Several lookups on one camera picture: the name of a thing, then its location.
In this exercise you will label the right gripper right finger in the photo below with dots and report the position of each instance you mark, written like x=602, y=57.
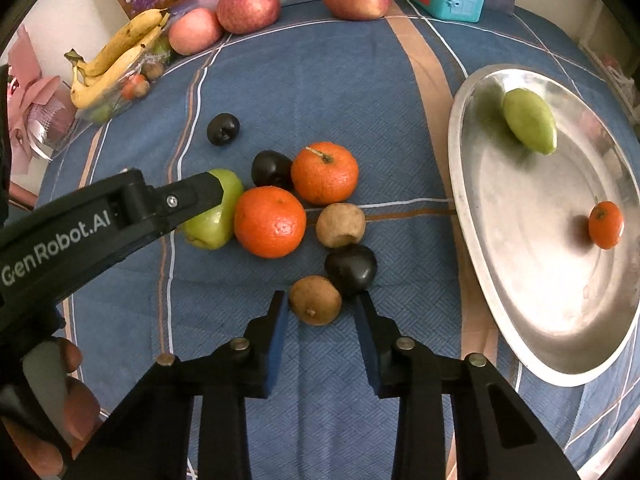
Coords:
x=497, y=435

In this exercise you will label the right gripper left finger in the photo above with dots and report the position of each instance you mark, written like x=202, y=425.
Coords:
x=147, y=436

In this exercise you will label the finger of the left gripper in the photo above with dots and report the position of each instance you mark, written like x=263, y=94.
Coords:
x=178, y=202

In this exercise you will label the round green apple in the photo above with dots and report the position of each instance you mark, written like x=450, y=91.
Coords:
x=214, y=228

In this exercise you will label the large front orange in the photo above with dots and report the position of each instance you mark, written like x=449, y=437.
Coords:
x=269, y=222

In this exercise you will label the brown kiwi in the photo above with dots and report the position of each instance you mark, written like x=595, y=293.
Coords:
x=315, y=300
x=340, y=224

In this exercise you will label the small fruits in container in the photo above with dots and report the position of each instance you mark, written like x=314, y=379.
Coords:
x=134, y=87

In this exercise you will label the person's left hand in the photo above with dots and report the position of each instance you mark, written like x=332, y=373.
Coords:
x=48, y=414

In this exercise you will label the lone dark plum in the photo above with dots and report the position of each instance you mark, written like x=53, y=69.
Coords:
x=223, y=129

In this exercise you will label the dark plum beside oranges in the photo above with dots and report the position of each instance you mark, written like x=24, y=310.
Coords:
x=271, y=168

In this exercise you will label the clear plastic fruit container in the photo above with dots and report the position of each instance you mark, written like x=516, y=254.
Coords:
x=159, y=52

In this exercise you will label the yellow banana bunch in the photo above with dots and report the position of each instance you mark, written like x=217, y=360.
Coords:
x=112, y=57

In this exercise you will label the orange with stem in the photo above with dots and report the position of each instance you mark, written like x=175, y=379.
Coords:
x=324, y=173

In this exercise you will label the blue plaid tablecloth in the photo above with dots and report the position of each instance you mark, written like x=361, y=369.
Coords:
x=376, y=88

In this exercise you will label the pale pink apple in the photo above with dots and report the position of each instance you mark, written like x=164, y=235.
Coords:
x=195, y=31

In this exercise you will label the dark plum near kiwis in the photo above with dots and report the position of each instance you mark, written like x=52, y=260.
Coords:
x=351, y=267

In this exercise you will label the middle red apple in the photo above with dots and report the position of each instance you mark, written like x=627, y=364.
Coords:
x=241, y=17

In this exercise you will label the small orange on tray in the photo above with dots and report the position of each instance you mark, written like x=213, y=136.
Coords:
x=606, y=224

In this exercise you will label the silver metal tray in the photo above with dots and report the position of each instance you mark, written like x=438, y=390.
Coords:
x=566, y=307

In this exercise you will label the green mango on tray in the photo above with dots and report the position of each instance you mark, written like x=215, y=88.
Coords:
x=531, y=120

